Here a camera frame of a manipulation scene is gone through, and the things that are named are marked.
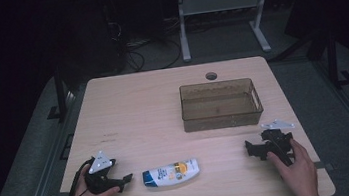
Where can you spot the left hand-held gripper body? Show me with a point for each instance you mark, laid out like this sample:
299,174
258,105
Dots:
99,184

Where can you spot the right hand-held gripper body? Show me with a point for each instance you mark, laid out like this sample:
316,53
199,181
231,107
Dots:
278,142

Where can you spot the white shampoo bottle blue cap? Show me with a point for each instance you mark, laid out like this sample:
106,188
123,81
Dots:
171,174

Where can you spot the brown transparent plastic box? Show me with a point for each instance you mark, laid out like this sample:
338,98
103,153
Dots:
221,109

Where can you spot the person's right hand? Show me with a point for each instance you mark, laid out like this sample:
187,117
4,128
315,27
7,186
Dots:
301,176

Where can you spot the grey metal table stand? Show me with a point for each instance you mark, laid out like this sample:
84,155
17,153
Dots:
218,3

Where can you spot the black upright post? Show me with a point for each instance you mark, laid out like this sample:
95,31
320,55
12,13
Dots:
60,95

